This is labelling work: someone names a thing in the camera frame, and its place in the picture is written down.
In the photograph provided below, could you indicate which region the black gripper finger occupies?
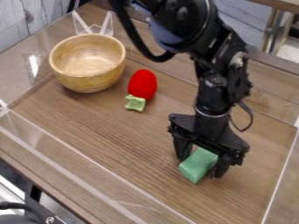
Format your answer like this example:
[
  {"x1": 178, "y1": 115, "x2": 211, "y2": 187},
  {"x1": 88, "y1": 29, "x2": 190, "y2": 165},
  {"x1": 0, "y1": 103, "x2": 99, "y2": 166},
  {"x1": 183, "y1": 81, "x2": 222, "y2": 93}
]
[
  {"x1": 212, "y1": 156, "x2": 231, "y2": 179},
  {"x1": 172, "y1": 137, "x2": 192, "y2": 161}
]

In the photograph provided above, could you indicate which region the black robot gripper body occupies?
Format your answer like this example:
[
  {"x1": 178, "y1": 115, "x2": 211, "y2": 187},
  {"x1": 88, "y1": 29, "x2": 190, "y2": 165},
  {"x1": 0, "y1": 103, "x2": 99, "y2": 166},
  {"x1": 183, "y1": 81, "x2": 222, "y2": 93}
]
[{"x1": 168, "y1": 114, "x2": 250, "y2": 165}]

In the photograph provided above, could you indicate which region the green rectangular block stick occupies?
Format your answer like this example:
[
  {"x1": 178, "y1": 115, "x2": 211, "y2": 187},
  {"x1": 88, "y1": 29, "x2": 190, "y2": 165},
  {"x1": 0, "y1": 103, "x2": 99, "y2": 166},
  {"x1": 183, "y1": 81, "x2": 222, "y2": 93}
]
[{"x1": 179, "y1": 147, "x2": 219, "y2": 184}]

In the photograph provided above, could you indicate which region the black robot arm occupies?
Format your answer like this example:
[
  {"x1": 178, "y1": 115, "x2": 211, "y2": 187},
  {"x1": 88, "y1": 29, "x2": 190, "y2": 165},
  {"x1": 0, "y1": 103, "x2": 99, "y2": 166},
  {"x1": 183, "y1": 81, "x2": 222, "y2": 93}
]
[{"x1": 108, "y1": 0, "x2": 253, "y2": 178}]

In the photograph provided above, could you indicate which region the wooden brown bowl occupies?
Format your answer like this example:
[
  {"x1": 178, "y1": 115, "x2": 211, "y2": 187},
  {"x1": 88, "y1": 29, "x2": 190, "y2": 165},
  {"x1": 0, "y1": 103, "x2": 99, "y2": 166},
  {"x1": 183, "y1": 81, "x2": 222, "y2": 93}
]
[{"x1": 50, "y1": 33, "x2": 127, "y2": 93}]

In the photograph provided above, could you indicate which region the red plush strawberry toy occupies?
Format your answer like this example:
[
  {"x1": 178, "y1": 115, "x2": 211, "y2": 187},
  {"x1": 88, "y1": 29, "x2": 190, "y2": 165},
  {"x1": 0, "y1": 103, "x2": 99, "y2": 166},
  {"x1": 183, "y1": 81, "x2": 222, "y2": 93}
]
[{"x1": 126, "y1": 69, "x2": 158, "y2": 112}]

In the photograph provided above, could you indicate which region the clear acrylic front barrier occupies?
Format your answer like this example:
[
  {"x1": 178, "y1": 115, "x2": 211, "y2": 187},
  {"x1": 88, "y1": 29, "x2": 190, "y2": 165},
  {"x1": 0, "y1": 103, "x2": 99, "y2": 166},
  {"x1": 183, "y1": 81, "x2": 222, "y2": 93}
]
[{"x1": 0, "y1": 101, "x2": 195, "y2": 224}]

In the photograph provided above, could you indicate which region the metal table leg background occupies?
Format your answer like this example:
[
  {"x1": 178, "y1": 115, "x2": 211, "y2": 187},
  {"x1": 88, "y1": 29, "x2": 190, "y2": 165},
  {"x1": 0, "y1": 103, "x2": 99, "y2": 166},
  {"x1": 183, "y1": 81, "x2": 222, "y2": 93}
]
[{"x1": 262, "y1": 9, "x2": 295, "y2": 55}]

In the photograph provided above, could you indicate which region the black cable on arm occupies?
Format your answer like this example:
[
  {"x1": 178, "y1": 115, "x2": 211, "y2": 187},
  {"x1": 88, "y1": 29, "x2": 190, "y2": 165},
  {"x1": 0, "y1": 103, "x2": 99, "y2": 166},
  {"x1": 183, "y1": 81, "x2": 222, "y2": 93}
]
[{"x1": 229, "y1": 100, "x2": 255, "y2": 133}]

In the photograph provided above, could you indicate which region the black table frame leg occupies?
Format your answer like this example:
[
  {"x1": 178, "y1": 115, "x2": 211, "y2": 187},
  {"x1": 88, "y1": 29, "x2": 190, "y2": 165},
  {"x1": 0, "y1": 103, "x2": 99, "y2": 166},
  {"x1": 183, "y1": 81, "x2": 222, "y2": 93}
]
[{"x1": 0, "y1": 183, "x2": 68, "y2": 224}]

